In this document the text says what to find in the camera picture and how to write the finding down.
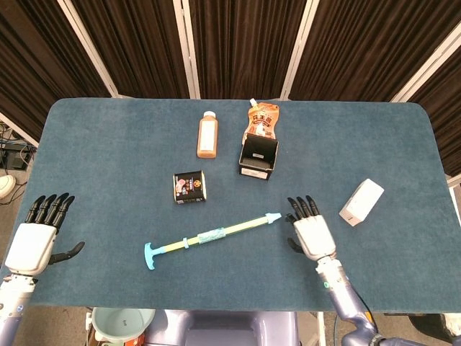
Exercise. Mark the black power box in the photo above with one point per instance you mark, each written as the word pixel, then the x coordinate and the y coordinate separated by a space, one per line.
pixel 14 158

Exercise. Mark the dark curtain partition panel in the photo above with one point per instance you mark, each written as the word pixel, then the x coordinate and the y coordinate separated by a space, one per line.
pixel 446 108
pixel 360 47
pixel 245 43
pixel 137 43
pixel 36 54

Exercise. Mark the white round floor device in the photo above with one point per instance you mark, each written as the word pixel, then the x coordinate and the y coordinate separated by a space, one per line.
pixel 5 185

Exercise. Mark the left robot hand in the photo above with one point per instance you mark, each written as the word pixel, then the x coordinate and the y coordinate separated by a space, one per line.
pixel 30 245

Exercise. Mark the white rectangular box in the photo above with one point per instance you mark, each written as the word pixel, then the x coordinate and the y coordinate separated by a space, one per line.
pixel 360 202

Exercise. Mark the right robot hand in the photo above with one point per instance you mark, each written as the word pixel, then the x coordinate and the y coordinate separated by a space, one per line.
pixel 315 236

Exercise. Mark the white metal table leg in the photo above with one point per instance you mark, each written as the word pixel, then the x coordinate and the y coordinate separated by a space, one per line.
pixel 321 328

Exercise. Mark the blue felt table mat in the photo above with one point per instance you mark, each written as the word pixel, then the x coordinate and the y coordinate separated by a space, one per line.
pixel 108 162

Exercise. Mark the orange spout pouch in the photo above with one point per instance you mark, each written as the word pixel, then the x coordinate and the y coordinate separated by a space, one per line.
pixel 261 120

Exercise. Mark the black luncheon meat can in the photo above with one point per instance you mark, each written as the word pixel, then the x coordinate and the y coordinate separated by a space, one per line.
pixel 189 185

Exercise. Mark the purple robot torso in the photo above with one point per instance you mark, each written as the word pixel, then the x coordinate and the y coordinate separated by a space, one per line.
pixel 234 328

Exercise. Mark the black open cardboard box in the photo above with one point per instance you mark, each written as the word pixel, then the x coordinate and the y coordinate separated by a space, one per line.
pixel 254 171

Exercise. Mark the clear syringe barrel blue tip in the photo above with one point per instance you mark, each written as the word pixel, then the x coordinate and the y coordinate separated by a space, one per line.
pixel 212 236

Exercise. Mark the pale green plastic bucket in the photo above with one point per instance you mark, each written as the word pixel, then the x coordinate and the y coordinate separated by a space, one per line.
pixel 122 320

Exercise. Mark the orange juice bottle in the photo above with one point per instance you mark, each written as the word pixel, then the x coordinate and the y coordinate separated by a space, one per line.
pixel 207 140

